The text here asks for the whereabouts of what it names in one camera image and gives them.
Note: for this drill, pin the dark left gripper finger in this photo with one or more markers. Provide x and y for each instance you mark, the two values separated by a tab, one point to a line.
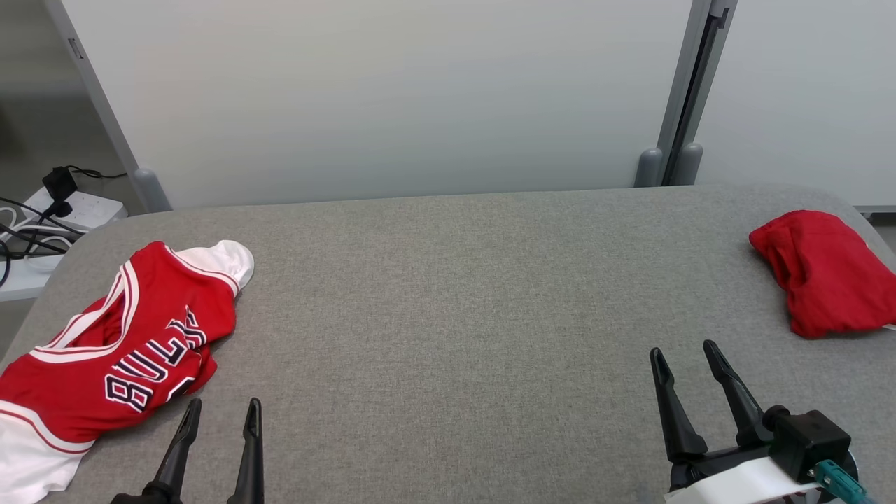
182	448
250	462

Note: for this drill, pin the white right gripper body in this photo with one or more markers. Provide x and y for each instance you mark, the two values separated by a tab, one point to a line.
728	479

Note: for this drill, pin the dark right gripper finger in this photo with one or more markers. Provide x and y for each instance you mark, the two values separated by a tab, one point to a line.
742	409
675	420

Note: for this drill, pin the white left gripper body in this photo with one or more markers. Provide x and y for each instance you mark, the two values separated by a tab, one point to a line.
140	498

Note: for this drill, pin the red Bulls jersey white sleeves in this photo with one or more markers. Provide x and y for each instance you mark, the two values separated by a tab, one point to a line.
91	378

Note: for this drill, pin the red shorts with white stripe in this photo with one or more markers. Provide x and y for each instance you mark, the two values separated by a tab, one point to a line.
826	280

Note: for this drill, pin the black power adapter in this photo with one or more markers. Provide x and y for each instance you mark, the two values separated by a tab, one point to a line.
61	183

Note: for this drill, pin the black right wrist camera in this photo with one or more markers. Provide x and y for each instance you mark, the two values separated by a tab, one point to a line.
812	441

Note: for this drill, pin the teal right camera connector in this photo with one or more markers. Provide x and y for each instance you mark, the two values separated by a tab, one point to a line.
840	483

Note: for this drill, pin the grey partition base rail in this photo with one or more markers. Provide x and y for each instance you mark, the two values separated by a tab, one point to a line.
878	208

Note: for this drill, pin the grey partition post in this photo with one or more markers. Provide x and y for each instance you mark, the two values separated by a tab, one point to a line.
150	189
689	164
649	168

